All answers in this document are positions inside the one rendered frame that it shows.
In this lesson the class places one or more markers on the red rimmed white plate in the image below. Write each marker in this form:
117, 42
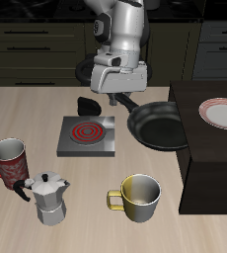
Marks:
221, 113

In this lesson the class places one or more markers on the silver moka pot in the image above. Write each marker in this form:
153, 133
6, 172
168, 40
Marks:
46, 196

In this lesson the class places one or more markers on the yellow and white mug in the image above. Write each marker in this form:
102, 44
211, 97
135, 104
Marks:
138, 197

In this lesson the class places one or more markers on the dark wooden cabinet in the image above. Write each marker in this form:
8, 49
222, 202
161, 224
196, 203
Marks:
207, 145

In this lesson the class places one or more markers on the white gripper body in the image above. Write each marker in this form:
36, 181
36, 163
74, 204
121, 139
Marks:
118, 80

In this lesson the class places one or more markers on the dark kitchen cupboards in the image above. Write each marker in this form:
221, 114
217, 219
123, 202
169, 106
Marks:
36, 49

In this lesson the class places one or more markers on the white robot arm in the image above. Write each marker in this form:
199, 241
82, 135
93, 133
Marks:
127, 23

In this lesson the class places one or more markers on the black frying pan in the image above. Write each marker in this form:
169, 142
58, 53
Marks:
156, 125

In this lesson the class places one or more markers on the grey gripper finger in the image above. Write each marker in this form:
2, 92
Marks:
112, 99

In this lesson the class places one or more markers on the round black knob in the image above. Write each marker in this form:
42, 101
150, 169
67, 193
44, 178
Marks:
88, 106

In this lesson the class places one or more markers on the red patterned mug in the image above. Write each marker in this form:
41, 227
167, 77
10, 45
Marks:
9, 163

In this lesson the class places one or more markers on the dark grey stove plate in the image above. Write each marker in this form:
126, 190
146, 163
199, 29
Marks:
86, 136

